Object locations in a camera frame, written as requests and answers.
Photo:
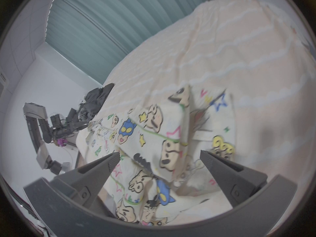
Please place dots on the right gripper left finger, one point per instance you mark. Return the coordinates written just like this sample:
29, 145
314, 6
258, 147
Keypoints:
93, 174

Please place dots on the black garment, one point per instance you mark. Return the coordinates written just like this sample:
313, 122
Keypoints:
98, 97

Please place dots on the blue-green curtain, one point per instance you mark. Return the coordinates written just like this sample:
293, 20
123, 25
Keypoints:
135, 9
81, 41

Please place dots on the dark grey garment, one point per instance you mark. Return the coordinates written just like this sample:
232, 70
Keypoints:
85, 112

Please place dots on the white printed pyjama top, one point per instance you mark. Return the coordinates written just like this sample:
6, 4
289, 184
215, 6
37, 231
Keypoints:
153, 137

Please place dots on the bed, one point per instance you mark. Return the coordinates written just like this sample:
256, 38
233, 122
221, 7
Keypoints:
246, 70

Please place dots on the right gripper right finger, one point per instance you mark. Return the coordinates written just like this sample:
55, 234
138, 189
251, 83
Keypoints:
234, 179

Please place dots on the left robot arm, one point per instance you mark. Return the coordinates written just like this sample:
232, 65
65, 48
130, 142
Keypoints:
35, 112

